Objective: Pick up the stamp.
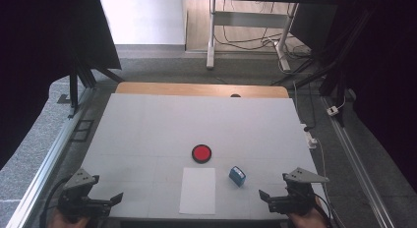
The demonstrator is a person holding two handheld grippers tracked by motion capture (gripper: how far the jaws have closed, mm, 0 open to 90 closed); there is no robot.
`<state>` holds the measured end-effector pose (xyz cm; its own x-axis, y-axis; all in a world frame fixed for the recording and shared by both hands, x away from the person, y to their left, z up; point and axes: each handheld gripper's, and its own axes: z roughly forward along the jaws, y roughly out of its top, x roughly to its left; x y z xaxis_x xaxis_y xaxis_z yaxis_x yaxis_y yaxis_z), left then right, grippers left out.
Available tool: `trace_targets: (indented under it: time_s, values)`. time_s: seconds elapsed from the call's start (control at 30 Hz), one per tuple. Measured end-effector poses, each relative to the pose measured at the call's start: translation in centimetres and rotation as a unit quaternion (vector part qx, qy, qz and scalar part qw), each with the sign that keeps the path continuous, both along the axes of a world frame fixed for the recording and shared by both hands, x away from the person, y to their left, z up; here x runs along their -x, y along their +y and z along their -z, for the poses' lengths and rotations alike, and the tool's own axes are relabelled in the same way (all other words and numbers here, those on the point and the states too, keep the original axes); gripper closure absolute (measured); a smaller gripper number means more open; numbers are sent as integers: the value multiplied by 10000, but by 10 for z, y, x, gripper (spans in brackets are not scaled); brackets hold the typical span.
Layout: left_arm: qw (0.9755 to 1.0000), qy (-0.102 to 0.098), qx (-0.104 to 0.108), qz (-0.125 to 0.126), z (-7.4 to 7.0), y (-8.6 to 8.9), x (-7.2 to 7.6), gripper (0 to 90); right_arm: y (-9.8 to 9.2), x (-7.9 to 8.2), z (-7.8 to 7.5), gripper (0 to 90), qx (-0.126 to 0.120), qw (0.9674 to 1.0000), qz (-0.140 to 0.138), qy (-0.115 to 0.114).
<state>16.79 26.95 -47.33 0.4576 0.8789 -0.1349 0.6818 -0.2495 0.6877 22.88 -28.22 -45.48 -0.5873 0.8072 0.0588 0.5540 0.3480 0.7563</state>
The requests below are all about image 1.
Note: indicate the person's right hand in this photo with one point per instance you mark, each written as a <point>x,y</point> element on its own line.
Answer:
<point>309,219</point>

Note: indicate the person's left hand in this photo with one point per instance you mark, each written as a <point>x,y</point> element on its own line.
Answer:
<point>67,221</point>

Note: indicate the round red ink pad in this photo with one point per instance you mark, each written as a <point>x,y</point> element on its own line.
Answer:
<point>201,153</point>

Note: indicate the white paper sheet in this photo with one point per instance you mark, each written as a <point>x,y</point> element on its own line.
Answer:
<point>197,192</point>

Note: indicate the blue stamp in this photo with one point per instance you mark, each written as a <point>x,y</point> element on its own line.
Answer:
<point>237,175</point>

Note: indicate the white power strip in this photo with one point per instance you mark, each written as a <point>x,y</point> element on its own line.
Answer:
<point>309,136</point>

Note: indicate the white desk frame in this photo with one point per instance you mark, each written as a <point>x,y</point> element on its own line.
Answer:
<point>249,19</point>

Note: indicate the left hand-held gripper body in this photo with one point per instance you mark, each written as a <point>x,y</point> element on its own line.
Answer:
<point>78,192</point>

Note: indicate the white table mat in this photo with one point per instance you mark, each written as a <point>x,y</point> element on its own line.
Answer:
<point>196,123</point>

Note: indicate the small white adapter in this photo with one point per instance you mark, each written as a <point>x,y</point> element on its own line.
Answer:
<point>333,110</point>

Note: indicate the black table grommet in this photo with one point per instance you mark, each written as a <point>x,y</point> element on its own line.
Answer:
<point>235,95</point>

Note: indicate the aluminium floor rail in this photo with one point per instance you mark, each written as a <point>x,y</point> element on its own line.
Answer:
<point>46,165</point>
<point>357,169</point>

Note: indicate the black curtain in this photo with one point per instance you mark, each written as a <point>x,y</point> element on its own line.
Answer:
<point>383,74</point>
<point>39,57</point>

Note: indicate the black metal stand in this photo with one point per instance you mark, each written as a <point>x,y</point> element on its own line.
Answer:
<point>334,70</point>
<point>82,77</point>

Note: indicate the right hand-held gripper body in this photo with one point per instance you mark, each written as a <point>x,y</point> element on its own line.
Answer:
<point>296,197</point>

